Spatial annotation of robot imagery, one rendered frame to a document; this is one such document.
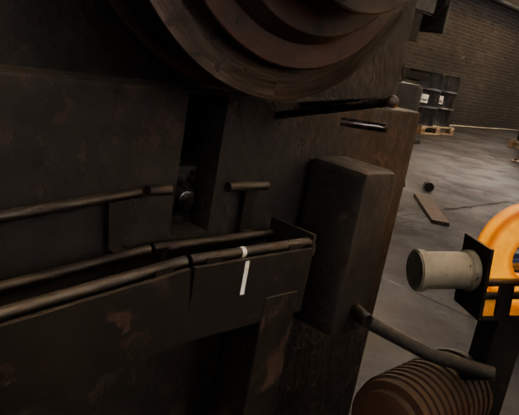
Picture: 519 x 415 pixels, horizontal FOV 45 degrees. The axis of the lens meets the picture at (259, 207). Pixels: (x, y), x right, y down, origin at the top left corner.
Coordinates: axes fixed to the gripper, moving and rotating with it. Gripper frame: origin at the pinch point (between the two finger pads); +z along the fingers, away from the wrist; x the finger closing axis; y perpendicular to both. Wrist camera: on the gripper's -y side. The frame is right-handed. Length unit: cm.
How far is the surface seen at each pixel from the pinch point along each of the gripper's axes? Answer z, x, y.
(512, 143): 847, -595, -341
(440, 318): 110, -73, -111
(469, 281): -3.6, 9.8, -3.9
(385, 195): 1.8, 24.2, 5.0
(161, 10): -14, 58, 29
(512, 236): -0.5, 4.5, 2.4
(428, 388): -13.3, 15.2, -15.4
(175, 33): -14, 56, 27
